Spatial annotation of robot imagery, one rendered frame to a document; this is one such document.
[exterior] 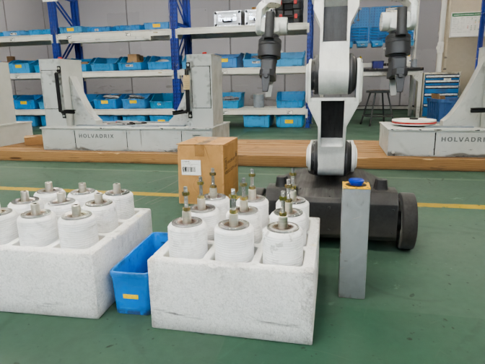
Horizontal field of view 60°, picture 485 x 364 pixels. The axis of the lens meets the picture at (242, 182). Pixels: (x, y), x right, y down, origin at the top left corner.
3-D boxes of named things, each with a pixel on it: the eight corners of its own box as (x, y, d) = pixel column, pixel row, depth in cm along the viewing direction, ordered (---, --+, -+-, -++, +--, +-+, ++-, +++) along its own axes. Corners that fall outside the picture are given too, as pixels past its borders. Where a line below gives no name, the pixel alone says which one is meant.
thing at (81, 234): (77, 270, 119) (70, 209, 115) (108, 272, 117) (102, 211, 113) (57, 286, 110) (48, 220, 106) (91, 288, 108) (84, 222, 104)
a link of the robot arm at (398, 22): (377, 47, 158) (379, 16, 157) (408, 46, 156) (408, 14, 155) (383, 40, 147) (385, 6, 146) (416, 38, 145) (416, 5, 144)
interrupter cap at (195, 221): (177, 218, 107) (177, 215, 107) (206, 219, 106) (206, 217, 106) (167, 228, 100) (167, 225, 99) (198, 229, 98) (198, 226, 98)
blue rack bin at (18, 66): (29, 74, 676) (28, 61, 671) (50, 74, 669) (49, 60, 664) (7, 73, 628) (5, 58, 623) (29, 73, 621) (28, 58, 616)
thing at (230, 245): (228, 282, 111) (226, 217, 106) (260, 289, 106) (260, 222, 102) (208, 298, 102) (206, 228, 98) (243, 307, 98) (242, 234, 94)
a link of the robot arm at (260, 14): (256, 37, 164) (258, 1, 163) (279, 37, 163) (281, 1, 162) (254, 32, 158) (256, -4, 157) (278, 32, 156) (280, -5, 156)
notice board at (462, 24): (449, 37, 628) (451, 12, 620) (484, 36, 618) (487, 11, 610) (449, 37, 626) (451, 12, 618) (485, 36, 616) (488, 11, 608)
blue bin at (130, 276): (154, 266, 138) (152, 231, 135) (186, 268, 136) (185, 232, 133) (111, 314, 109) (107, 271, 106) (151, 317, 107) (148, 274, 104)
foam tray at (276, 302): (200, 262, 140) (198, 211, 136) (318, 271, 132) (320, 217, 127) (151, 328, 103) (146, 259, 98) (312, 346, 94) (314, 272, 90)
